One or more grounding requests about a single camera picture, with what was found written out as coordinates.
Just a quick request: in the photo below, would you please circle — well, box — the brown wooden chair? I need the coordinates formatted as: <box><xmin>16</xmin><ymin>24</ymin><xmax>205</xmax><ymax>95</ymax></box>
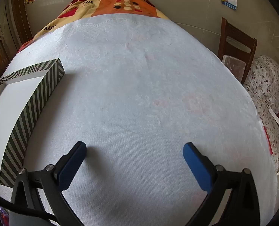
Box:
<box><xmin>218</xmin><ymin>17</ymin><xmax>258</xmax><ymax>85</ymax></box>

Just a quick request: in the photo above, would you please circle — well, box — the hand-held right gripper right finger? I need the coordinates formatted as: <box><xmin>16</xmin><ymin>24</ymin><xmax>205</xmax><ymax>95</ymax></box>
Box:
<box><xmin>182</xmin><ymin>142</ymin><xmax>261</xmax><ymax>226</ymax></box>

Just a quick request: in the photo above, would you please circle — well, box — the orange printed blanket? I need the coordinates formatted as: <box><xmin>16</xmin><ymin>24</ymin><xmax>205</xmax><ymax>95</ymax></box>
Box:
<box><xmin>17</xmin><ymin>0</ymin><xmax>175</xmax><ymax>52</ymax></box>

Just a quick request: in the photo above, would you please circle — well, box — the black cable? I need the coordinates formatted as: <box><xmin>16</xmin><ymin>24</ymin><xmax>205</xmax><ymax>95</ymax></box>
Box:
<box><xmin>0</xmin><ymin>189</ymin><xmax>57</xmax><ymax>224</ymax></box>

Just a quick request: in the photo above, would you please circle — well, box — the striped cardboard box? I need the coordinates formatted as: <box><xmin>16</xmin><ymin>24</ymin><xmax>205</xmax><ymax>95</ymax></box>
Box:
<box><xmin>0</xmin><ymin>58</ymin><xmax>65</xmax><ymax>186</ymax></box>

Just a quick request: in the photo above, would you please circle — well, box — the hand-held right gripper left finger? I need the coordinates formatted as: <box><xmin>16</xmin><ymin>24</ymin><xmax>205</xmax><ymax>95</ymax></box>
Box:
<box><xmin>10</xmin><ymin>141</ymin><xmax>90</xmax><ymax>226</ymax></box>

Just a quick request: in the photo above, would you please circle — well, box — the white embossed table cloth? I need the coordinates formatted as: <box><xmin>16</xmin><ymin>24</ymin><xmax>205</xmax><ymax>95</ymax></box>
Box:
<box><xmin>0</xmin><ymin>14</ymin><xmax>279</xmax><ymax>226</ymax></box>

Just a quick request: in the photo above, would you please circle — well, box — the pink seat cushion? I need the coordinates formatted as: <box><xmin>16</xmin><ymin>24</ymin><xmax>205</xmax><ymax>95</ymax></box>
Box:
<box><xmin>223</xmin><ymin>55</ymin><xmax>246</xmax><ymax>83</ymax></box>

